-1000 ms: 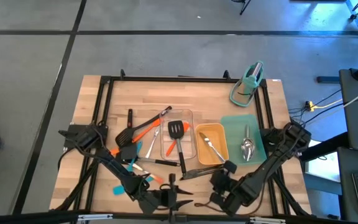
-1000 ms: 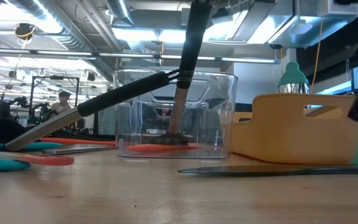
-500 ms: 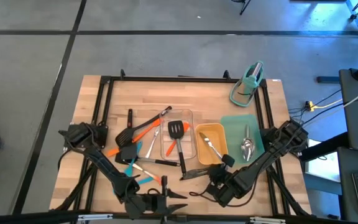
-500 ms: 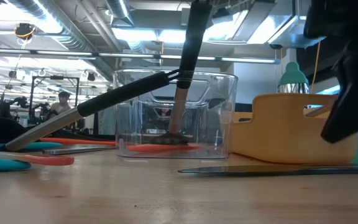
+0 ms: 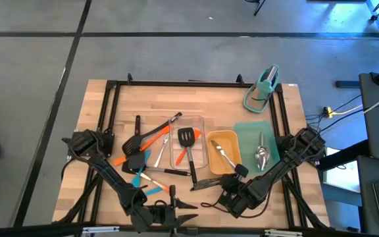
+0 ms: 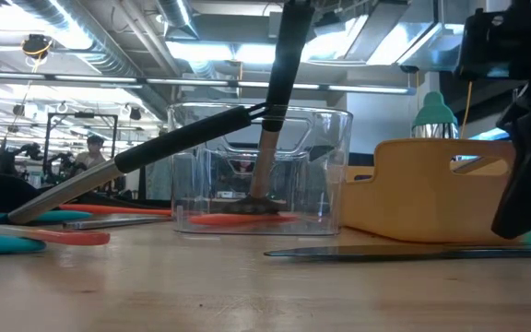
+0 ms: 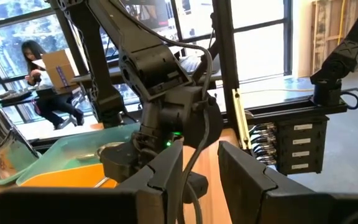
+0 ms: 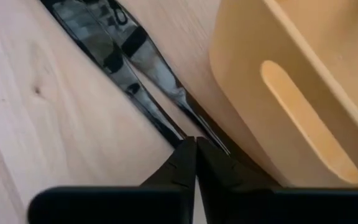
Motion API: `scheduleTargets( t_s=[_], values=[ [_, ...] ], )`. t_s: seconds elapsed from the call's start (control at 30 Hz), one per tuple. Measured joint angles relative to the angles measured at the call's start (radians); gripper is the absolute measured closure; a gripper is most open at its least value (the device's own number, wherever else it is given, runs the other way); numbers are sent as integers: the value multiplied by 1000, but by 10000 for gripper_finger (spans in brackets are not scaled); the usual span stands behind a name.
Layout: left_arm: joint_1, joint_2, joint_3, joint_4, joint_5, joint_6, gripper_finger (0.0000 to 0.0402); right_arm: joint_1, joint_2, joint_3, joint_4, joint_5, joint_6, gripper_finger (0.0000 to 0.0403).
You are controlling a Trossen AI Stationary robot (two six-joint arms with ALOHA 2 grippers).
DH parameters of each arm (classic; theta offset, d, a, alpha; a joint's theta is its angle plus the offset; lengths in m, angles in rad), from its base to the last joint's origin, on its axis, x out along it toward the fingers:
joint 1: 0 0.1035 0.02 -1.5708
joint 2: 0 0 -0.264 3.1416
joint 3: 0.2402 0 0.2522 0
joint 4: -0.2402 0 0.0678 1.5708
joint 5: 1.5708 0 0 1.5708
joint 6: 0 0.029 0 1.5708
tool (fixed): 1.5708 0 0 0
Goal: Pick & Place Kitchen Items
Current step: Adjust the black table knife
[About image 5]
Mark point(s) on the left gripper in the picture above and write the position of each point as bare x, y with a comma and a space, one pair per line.
161, 214

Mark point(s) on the black aluminium table frame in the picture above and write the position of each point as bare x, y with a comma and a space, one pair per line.
192, 83

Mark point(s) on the long orange spatula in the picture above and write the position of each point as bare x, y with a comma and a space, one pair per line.
155, 138

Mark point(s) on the small orange spatula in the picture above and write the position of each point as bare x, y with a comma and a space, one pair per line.
180, 159

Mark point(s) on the white panel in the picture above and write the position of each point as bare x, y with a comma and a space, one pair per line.
341, 177

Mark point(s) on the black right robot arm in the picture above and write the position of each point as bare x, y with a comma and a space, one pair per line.
281, 168

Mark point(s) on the black frame beam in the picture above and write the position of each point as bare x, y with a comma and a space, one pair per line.
28, 231

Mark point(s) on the yellow plastic bin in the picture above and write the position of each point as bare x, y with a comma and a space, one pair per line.
230, 141

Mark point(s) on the short black red-marked utensil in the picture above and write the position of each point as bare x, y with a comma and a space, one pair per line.
137, 123

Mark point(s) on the teal plastic tray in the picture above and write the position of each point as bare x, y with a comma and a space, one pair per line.
245, 141

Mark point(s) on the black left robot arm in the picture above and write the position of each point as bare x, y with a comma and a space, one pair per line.
110, 174

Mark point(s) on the black spatula steel shaft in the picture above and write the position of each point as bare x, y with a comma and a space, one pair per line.
176, 172

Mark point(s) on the black slotted turner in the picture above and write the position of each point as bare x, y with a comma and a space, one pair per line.
186, 136

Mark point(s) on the blue-grey desk foot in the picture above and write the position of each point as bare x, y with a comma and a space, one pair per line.
347, 84

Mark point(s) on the steel scoop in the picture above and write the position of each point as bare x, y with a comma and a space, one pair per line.
262, 158

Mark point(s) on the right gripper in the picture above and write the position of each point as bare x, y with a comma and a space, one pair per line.
243, 197

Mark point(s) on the clear plastic bin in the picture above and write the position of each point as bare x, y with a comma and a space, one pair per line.
201, 154

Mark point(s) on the black slotted spoon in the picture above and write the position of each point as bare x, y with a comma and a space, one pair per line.
132, 146

